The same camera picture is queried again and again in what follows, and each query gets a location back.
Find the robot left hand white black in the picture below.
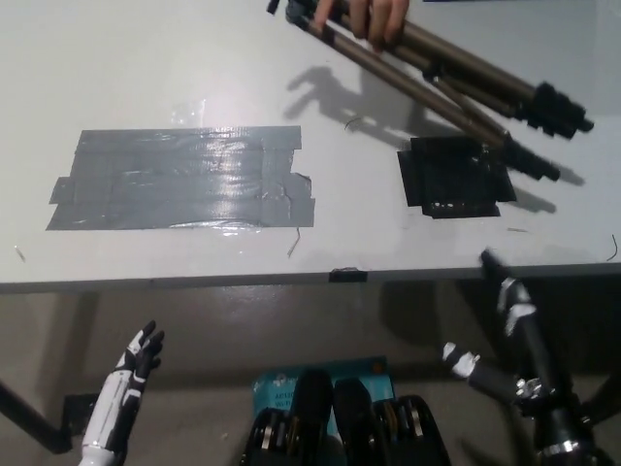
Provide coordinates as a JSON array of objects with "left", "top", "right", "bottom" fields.
[{"left": 80, "top": 319, "right": 166, "bottom": 450}]

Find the small black tape strip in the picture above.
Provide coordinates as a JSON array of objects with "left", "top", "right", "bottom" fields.
[{"left": 328, "top": 266, "right": 369, "bottom": 284}]

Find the bronze and black camera tripod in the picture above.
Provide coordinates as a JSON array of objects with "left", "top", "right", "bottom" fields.
[{"left": 266, "top": 0, "right": 596, "bottom": 183}]

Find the black metal table leg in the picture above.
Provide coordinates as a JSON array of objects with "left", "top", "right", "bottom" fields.
[{"left": 0, "top": 377, "right": 70, "bottom": 456}]

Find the grey duct tape patch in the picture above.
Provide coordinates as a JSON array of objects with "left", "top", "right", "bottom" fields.
[{"left": 45, "top": 124, "right": 317, "bottom": 231}]

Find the person's bare hand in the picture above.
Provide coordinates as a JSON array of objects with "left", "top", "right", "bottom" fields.
[{"left": 312, "top": 0, "right": 408, "bottom": 53}]

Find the clear tape patch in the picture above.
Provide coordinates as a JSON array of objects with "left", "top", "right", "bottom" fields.
[{"left": 168, "top": 98, "right": 211, "bottom": 128}]

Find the black tape square patch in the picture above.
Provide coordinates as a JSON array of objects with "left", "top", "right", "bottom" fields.
[{"left": 396, "top": 136, "right": 517, "bottom": 220}]

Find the robot right hand white black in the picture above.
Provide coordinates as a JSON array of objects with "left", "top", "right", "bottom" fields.
[{"left": 440, "top": 248, "right": 564, "bottom": 395}]

